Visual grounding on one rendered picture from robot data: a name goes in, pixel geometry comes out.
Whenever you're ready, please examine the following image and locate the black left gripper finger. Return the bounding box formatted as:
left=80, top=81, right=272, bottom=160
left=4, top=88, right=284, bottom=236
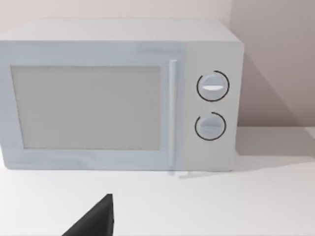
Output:
left=61, top=193, right=115, bottom=236

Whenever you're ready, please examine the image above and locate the small pale microwave knob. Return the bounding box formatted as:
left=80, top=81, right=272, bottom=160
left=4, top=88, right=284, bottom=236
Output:
left=194, top=112, right=227, bottom=141

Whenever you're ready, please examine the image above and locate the pale microwave door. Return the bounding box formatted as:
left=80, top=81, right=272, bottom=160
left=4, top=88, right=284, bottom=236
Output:
left=0, top=39, right=186, bottom=172

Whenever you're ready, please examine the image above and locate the large pale microwave knob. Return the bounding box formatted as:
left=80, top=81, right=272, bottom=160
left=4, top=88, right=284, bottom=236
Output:
left=196, top=70, right=230, bottom=102

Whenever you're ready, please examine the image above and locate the pale microwave oven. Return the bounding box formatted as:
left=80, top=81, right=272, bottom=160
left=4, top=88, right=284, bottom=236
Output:
left=0, top=19, right=245, bottom=173

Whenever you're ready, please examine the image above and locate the pale microwave door handle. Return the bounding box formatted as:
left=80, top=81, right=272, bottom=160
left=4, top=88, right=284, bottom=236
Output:
left=168, top=59, right=178, bottom=177

